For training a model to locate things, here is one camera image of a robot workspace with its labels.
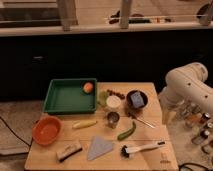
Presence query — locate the blue-grey towel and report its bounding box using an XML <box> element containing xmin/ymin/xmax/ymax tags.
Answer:
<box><xmin>87</xmin><ymin>136</ymin><xmax>114</xmax><ymax>161</ymax></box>

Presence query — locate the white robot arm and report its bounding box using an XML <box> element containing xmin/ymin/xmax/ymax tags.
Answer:
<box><xmin>158</xmin><ymin>62</ymin><xmax>213</xmax><ymax>124</ymax></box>

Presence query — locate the green plastic tray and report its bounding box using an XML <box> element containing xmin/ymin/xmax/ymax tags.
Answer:
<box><xmin>43</xmin><ymin>78</ymin><xmax>97</xmax><ymax>115</ymax></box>

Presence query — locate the green lettuce toy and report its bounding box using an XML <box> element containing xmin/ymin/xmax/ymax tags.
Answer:
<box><xmin>98</xmin><ymin>91</ymin><xmax>109</xmax><ymax>107</ymax></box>

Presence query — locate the dark red grapes toy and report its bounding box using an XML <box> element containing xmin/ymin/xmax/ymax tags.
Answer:
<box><xmin>107</xmin><ymin>89</ymin><xmax>125</xmax><ymax>100</ymax></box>

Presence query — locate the orange peach fruit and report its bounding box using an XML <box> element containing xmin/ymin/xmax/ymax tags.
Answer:
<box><xmin>83</xmin><ymin>82</ymin><xmax>93</xmax><ymax>93</ymax></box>

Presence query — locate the dark brown bowl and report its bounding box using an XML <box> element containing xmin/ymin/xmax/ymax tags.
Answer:
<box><xmin>127</xmin><ymin>90</ymin><xmax>148</xmax><ymax>109</ymax></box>

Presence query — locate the blue sponge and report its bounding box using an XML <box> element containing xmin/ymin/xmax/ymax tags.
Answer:
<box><xmin>131</xmin><ymin>92</ymin><xmax>144</xmax><ymax>108</ymax></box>

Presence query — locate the small metal cup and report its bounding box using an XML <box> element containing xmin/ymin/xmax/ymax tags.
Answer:
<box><xmin>107</xmin><ymin>112</ymin><xmax>120</xmax><ymax>128</ymax></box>

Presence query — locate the metal spoon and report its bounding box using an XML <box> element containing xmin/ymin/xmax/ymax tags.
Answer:
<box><xmin>128</xmin><ymin>112</ymin><xmax>155</xmax><ymax>129</ymax></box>

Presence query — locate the wooden table board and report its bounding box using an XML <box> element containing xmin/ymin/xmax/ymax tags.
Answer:
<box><xmin>25</xmin><ymin>83</ymin><xmax>178</xmax><ymax>171</ymax></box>

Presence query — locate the orange plastic bowl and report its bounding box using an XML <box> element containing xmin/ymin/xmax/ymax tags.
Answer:
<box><xmin>32</xmin><ymin>116</ymin><xmax>61</xmax><ymax>146</ymax></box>

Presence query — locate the white handled dish brush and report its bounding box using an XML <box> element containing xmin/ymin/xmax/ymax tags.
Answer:
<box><xmin>121</xmin><ymin>141</ymin><xmax>165</xmax><ymax>158</ymax></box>

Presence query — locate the black cable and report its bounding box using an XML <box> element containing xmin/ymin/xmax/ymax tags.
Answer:
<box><xmin>0</xmin><ymin>115</ymin><xmax>33</xmax><ymax>148</ymax></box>

